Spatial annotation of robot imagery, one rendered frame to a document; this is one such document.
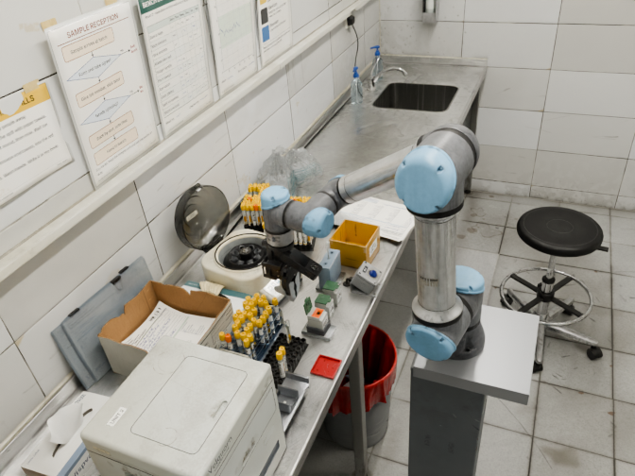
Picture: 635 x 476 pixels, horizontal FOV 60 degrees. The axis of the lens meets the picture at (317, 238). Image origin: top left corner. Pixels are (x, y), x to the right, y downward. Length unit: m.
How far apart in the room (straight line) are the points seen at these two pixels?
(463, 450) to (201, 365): 0.88
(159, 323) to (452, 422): 0.89
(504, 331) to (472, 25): 2.34
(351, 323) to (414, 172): 0.72
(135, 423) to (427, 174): 0.72
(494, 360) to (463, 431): 0.26
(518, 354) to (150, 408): 0.93
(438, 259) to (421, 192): 0.18
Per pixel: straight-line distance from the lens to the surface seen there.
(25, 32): 1.44
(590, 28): 3.56
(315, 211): 1.33
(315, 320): 1.58
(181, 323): 1.67
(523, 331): 1.62
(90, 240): 1.60
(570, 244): 2.45
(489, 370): 1.50
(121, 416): 1.17
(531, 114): 3.73
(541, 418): 2.62
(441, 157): 1.05
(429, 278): 1.21
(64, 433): 1.51
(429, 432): 1.74
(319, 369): 1.54
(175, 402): 1.15
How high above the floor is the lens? 2.03
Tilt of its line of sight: 35 degrees down
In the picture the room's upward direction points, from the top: 6 degrees counter-clockwise
